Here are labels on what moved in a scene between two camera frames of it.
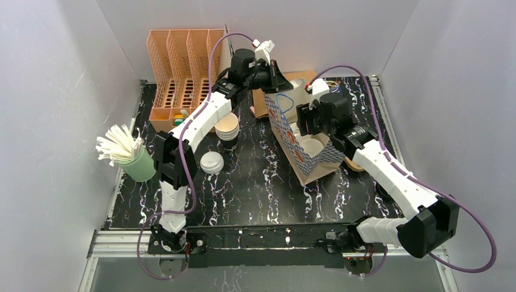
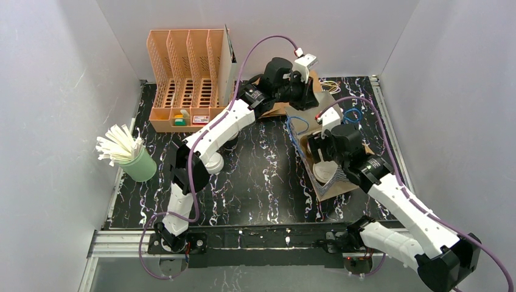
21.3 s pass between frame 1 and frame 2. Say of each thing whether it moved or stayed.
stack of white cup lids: stayed
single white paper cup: moved
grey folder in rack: stayed
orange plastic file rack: stayed
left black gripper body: moved
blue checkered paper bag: moved
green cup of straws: stayed
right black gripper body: moved
